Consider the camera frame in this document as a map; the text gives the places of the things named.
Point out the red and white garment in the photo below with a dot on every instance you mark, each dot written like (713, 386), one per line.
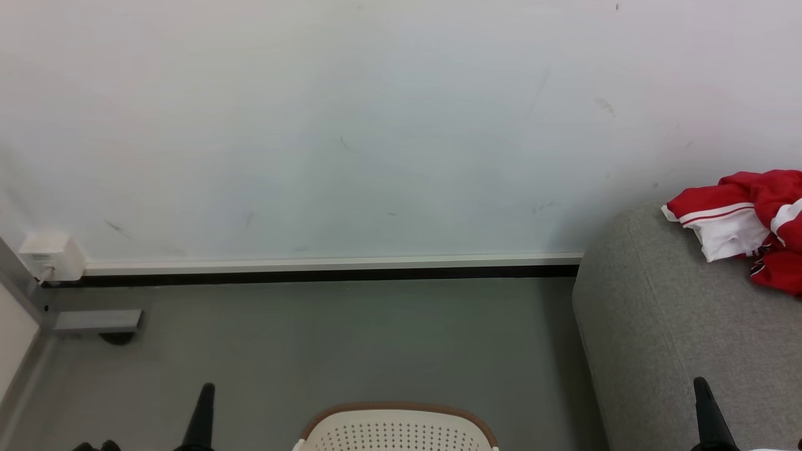
(770, 207)

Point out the black round floor foot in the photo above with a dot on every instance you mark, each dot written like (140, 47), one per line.
(117, 338)

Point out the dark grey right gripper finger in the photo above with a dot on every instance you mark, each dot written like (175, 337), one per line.
(711, 426)

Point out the beige perforated laundry basket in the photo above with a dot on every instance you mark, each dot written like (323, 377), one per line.
(395, 432)

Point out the black floor edge strip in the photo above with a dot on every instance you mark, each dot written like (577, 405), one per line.
(313, 274)

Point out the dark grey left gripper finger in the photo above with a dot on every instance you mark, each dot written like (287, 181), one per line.
(202, 426)
(94, 447)

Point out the white wall baseboard rail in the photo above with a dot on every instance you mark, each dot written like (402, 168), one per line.
(313, 264)

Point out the white wall socket box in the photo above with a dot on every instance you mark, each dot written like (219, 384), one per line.
(53, 254)

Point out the grey fabric sofa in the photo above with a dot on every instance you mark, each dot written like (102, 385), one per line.
(677, 351)

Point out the grey metal floor bracket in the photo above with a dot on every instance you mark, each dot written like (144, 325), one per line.
(97, 321)

